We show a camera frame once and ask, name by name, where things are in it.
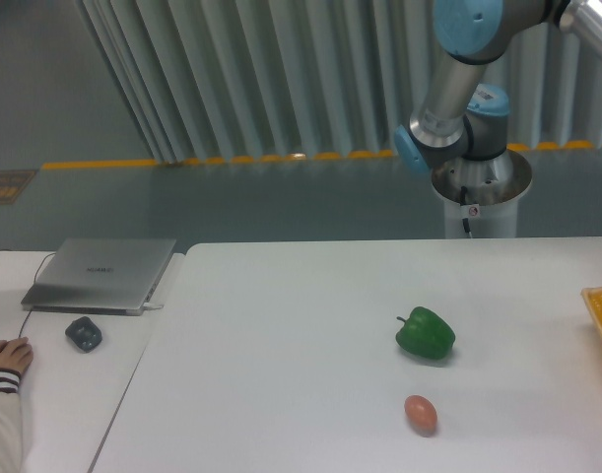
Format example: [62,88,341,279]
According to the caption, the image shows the person's hand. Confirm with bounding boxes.
[0,337,33,376]

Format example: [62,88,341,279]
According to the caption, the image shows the forearm in cream sleeve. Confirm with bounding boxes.
[0,369,23,472]

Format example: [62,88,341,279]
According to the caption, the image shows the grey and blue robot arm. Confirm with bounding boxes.
[394,1,602,205]

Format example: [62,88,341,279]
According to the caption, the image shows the green bell pepper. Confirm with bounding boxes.
[395,306,456,361]

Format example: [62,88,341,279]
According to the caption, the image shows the black power adapter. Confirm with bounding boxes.
[65,316,102,353]

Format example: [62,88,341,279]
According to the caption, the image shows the silver closed laptop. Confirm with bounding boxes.
[22,238,176,315]

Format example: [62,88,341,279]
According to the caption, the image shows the brown floor sign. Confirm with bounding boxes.
[0,169,37,205]

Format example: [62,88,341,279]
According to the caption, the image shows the brown egg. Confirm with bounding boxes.
[404,395,438,436]

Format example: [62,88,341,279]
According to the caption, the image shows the grey mouse cable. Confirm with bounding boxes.
[17,250,59,339]

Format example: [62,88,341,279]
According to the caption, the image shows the white corrugated wall panel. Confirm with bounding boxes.
[73,0,602,164]

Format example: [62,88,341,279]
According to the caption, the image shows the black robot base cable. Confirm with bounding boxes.
[459,185,474,238]

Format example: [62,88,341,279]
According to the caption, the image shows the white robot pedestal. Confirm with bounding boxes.
[432,151,532,239]

